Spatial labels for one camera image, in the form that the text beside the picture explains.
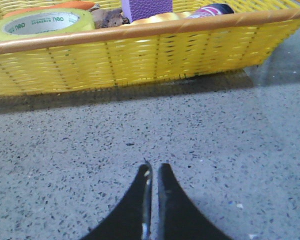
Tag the purple foam block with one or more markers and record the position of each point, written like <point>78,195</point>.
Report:
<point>143,9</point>

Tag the brown dried root piece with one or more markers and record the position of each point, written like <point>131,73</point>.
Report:
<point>107,18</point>

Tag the orange toy carrot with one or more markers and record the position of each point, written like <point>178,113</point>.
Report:
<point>82,5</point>

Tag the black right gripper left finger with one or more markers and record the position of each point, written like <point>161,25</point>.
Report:
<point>131,218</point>

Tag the yellow-green tape roll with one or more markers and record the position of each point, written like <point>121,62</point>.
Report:
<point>45,22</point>

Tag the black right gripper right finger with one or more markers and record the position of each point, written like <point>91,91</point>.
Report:
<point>179,218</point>

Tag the yellow woven plastic basket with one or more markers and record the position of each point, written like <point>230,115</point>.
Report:
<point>154,52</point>

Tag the glossy yellow round object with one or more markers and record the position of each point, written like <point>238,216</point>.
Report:
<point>162,17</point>

